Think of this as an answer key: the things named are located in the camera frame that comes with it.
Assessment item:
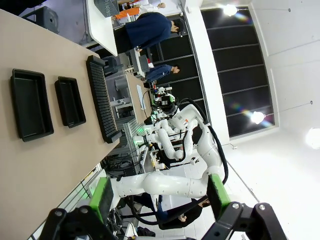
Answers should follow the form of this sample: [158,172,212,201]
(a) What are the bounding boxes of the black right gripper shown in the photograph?
[156,93,177,113]

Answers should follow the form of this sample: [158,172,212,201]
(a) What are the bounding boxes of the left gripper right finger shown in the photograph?
[199,173,288,240]

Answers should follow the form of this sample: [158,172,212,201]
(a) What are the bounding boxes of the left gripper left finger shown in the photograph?
[37,176,118,240]

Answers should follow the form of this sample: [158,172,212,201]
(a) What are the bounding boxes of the black plastic ESD tray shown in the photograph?
[10,68,55,143]
[54,76,87,129]

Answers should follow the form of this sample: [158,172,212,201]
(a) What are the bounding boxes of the white sheet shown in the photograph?
[135,84,147,111]

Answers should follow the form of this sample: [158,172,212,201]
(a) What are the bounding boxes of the wooden background table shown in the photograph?
[124,72,153,125]

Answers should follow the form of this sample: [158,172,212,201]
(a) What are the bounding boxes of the person in blue jacket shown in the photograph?
[144,64,181,84]

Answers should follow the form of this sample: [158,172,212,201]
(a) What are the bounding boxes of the seated person dark clothes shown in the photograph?
[136,193,211,230]

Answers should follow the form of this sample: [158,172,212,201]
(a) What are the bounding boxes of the black slotted board rack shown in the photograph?
[85,55,123,144]

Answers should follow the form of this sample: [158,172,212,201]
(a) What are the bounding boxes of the dark grey chair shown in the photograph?
[101,56,118,77]

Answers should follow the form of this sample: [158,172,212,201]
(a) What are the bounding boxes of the person in dark navy jacket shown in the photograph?
[113,11,186,55]

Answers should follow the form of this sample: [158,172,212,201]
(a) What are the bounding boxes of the large dark window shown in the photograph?
[200,8,276,139]

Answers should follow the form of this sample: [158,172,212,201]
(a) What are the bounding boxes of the large white table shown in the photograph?
[86,0,119,57]

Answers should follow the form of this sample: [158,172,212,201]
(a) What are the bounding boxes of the round ceiling lamp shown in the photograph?
[305,127,320,151]

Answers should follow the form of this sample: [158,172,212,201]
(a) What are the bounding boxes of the grey perforated plastic basket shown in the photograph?
[94,0,120,18]

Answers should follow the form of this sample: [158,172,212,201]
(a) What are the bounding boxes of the dark grey plastic stool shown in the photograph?
[21,6,61,35]

